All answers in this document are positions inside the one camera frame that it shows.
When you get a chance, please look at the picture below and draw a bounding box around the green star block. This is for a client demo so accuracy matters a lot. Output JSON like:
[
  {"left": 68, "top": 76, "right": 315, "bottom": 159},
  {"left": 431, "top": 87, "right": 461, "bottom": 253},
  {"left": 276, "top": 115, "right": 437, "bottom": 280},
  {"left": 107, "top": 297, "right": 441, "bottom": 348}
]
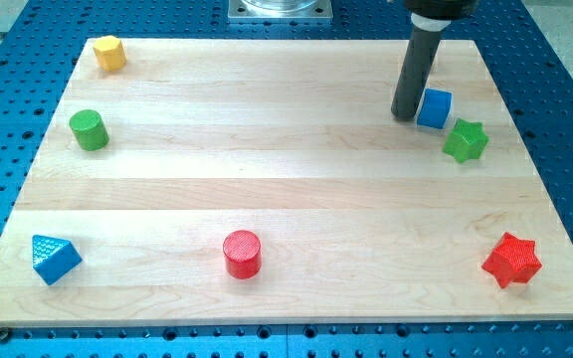
[{"left": 443, "top": 118, "right": 489, "bottom": 163}]

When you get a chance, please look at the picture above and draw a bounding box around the light wooden board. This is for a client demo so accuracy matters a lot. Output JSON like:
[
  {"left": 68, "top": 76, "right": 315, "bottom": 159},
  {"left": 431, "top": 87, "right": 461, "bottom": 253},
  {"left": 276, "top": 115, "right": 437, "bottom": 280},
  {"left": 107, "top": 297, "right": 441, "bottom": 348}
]
[{"left": 0, "top": 38, "right": 573, "bottom": 327}]

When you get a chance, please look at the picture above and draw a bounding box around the blue perforated metal table plate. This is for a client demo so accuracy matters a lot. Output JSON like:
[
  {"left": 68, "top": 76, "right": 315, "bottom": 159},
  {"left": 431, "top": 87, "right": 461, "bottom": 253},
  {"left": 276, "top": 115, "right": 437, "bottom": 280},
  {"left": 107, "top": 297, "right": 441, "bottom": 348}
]
[{"left": 0, "top": 0, "right": 573, "bottom": 357}]

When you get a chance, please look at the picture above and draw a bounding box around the blue cube block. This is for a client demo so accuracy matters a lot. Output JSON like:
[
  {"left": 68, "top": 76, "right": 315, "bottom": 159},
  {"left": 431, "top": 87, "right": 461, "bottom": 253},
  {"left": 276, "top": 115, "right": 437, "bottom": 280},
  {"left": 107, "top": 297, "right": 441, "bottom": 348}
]
[{"left": 417, "top": 89, "right": 453, "bottom": 129}]

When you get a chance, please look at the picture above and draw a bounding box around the green cylinder block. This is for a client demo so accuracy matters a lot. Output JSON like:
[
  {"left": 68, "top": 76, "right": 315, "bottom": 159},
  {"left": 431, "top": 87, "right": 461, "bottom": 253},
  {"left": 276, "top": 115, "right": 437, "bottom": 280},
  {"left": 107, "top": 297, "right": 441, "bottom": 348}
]
[{"left": 69, "top": 109, "right": 109, "bottom": 151}]

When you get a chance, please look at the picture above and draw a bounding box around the blue triangular prism block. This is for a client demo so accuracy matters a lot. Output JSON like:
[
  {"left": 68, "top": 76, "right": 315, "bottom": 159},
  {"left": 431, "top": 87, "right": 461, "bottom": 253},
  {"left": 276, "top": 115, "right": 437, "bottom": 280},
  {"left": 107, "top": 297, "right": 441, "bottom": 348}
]
[{"left": 32, "top": 235, "right": 83, "bottom": 285}]

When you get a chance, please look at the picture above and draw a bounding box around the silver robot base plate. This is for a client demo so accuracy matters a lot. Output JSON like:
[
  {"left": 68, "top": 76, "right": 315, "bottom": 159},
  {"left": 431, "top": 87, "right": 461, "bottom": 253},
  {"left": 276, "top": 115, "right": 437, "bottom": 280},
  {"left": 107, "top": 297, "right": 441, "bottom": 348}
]
[{"left": 228, "top": 0, "right": 333, "bottom": 20}]

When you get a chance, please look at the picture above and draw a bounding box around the yellow hexagon block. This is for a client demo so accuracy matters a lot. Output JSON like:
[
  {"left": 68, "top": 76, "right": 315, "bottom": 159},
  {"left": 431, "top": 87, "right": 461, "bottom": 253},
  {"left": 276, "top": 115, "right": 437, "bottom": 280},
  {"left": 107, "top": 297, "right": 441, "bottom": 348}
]
[{"left": 93, "top": 35, "right": 126, "bottom": 72}]

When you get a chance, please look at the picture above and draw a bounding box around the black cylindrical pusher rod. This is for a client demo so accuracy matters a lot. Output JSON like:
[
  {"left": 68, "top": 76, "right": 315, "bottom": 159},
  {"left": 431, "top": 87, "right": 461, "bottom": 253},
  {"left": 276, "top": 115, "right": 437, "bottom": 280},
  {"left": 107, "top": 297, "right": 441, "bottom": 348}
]
[{"left": 391, "top": 13, "right": 452, "bottom": 120}]

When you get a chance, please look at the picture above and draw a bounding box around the red cylinder block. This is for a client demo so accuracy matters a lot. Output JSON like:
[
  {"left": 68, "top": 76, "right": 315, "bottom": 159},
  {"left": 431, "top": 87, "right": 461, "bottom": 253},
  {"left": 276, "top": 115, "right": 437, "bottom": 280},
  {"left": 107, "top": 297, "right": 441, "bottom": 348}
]
[{"left": 223, "top": 230, "right": 262, "bottom": 279}]

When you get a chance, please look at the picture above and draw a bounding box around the red star block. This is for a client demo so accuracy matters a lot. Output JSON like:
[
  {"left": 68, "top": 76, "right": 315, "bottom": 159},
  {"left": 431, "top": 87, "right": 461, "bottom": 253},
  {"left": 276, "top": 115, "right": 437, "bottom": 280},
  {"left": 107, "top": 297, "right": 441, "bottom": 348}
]
[{"left": 481, "top": 232, "right": 543, "bottom": 288}]

